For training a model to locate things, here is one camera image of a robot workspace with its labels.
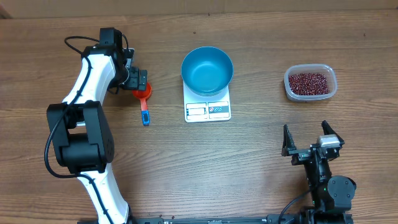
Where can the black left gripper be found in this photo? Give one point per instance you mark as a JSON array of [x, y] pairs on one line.
[[135, 83]]

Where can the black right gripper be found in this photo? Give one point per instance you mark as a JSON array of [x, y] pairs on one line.
[[300, 155]]

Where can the orange scoop with blue handle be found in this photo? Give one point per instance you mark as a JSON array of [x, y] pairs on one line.
[[143, 96]]

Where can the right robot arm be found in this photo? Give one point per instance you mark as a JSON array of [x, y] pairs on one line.
[[331, 195]]

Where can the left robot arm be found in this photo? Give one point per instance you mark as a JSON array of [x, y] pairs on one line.
[[80, 144]]

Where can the white digital kitchen scale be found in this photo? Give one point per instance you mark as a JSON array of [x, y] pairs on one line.
[[200, 109]]

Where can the blue plastic bowl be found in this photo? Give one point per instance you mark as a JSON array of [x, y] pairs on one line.
[[207, 70]]

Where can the red beans in container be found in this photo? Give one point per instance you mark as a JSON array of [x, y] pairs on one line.
[[308, 84]]

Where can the clear plastic container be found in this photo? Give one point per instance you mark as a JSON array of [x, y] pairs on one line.
[[311, 68]]

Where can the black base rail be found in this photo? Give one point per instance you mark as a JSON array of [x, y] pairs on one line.
[[270, 219]]

